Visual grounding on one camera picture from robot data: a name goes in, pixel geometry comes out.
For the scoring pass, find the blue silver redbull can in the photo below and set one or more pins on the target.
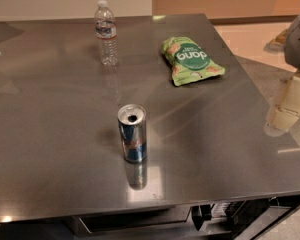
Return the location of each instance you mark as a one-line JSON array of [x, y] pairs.
[[132, 128]]

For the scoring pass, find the black device under table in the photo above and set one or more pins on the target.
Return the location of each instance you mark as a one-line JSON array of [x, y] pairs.
[[242, 220]]

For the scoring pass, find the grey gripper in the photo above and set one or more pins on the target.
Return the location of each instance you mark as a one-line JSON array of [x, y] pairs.
[[299, 45]]

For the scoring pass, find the metal drawer under table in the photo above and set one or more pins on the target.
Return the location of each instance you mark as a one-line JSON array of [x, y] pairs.
[[87, 225]]

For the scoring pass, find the green snack bag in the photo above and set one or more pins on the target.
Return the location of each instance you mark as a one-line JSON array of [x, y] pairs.
[[189, 62]]

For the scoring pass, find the clear plastic water bottle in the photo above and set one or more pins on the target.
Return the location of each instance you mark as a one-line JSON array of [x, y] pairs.
[[106, 32]]

